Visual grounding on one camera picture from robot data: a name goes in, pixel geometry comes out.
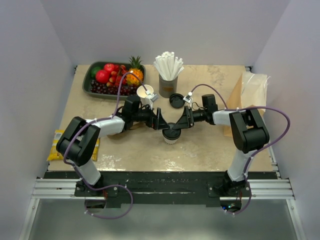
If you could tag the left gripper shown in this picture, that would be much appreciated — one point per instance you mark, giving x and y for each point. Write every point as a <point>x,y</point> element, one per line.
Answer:
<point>156,121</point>

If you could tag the grey straw holder cup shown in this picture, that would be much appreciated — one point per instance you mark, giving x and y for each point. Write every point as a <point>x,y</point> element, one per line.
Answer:
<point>167,87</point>

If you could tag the white paper cup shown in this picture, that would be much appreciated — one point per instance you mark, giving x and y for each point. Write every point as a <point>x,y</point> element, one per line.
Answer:
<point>141,92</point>
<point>170,141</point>

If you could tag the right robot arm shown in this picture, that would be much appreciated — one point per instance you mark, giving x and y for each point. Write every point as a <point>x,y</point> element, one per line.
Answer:
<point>249,135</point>

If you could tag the white paper straws bundle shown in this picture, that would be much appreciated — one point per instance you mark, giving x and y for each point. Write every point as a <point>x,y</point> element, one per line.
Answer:
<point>168,65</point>

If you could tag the dark grapes bunch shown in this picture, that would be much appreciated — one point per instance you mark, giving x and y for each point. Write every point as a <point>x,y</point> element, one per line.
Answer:
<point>112,88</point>

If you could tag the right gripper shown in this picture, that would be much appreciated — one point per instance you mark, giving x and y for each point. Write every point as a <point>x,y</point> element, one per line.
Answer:
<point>184,122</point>

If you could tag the toy pineapple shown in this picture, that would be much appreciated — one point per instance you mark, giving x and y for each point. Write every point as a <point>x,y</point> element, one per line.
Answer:
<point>137,75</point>

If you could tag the green lime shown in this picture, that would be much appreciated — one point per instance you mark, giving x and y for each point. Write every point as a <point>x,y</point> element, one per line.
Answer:
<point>94,71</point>

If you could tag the brown cardboard cup carrier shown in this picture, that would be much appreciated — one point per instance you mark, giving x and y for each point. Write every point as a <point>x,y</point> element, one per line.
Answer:
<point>124,133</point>

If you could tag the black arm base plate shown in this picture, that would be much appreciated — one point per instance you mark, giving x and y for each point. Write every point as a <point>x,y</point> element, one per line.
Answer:
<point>155,188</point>

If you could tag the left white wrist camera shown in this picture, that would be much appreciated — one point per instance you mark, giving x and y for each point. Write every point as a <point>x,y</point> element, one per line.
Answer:
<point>152,97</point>

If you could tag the brown paper bag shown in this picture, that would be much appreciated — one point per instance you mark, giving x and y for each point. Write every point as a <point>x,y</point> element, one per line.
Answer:
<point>250,90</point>

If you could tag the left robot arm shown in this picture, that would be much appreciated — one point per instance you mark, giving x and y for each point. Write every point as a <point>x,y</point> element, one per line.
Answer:
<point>78,141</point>

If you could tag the black cup lid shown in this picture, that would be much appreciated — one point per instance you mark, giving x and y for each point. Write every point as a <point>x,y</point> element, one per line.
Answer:
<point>176,100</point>
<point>171,133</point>

